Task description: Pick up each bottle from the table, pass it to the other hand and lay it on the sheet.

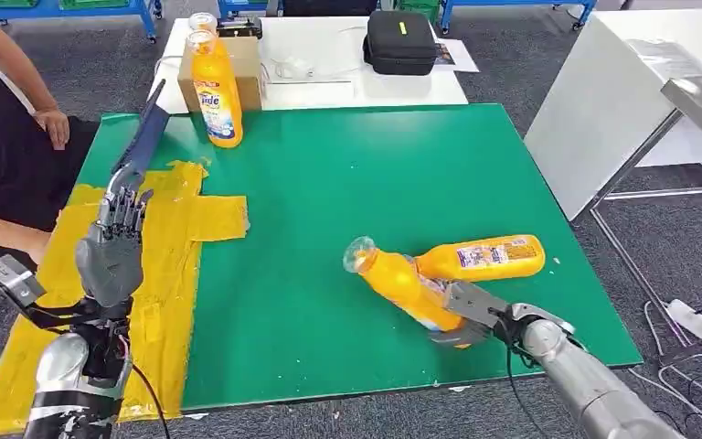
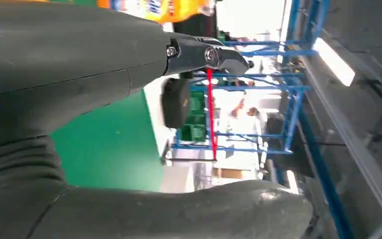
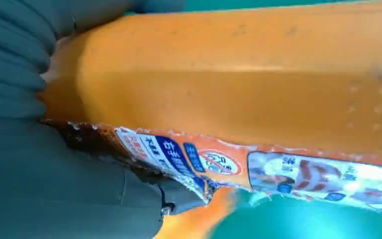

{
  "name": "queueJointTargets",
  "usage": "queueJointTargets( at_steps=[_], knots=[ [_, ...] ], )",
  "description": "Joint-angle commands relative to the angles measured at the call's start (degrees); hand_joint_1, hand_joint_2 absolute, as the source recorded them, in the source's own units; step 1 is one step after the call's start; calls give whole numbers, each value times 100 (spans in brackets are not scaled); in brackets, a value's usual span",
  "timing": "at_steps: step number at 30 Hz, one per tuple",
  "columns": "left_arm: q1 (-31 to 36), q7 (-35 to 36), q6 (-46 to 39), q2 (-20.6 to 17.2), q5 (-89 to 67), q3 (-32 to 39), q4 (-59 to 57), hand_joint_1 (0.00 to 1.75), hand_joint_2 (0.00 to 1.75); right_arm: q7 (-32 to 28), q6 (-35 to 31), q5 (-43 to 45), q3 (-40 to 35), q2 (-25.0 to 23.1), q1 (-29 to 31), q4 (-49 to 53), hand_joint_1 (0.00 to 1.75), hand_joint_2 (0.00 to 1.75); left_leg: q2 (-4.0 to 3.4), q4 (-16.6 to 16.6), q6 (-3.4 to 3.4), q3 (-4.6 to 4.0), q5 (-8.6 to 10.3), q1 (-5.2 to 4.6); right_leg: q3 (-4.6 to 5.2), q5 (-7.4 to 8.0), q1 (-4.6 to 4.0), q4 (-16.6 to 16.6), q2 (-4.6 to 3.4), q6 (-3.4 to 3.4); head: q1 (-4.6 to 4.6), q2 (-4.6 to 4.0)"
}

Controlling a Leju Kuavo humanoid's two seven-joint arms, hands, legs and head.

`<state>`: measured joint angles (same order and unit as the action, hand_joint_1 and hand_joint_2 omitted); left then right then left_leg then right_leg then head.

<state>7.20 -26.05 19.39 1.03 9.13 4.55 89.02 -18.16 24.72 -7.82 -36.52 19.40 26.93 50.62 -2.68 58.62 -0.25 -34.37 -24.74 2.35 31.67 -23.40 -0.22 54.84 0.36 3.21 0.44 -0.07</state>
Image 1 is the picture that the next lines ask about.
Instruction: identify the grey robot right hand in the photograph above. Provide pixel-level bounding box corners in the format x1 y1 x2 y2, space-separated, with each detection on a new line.
430 280 514 350

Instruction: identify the person's left hand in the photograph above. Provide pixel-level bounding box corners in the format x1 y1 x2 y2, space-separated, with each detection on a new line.
33 107 72 152

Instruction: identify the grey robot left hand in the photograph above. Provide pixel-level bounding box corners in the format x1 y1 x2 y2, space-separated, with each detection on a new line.
75 184 154 309

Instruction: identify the orange drink bottle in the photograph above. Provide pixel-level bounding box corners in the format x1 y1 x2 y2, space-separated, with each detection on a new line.
187 12 219 35
414 234 548 284
188 28 244 150
343 236 473 350

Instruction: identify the dark blue long tool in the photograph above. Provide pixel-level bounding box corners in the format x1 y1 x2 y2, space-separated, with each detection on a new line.
110 79 172 197

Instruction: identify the blue metal rack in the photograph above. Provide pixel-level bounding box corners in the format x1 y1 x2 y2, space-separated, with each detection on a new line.
440 0 598 33
0 0 165 45
218 0 282 19

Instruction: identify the green table mat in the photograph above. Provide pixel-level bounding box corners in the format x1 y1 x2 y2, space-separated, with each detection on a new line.
75 103 644 413

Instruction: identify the brown cardboard box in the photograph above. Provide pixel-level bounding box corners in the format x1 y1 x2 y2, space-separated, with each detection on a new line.
176 36 266 114

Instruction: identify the black device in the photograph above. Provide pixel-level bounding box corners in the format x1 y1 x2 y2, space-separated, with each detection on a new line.
216 16 264 40

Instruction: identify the white power strip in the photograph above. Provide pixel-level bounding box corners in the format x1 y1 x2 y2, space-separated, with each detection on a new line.
665 298 702 340

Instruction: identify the white board panel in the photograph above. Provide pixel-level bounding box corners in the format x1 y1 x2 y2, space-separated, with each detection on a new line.
523 8 702 222

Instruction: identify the printed paper sheet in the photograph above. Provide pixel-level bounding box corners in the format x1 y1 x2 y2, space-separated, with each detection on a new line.
432 37 481 74

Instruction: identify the white table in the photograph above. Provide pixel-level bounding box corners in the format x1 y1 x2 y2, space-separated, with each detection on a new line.
146 15 470 116

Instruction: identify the black zipped case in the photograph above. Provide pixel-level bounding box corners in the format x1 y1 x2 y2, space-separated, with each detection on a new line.
361 10 439 78

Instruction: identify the green crate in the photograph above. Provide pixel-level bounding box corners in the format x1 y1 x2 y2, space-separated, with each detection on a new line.
396 0 443 26

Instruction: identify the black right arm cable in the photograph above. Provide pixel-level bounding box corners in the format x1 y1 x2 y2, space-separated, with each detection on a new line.
499 327 546 439

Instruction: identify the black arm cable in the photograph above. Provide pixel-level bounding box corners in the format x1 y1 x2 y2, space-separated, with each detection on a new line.
499 327 546 439
126 362 173 439

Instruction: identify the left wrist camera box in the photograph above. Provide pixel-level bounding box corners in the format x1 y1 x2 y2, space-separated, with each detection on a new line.
0 254 47 311

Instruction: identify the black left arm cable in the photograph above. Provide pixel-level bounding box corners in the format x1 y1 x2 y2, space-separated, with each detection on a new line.
126 362 173 439

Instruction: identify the white floor cable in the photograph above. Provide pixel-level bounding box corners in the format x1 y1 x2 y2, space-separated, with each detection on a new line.
628 299 702 419

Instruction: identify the white charger cable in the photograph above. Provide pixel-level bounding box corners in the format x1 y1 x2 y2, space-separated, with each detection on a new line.
269 56 354 84

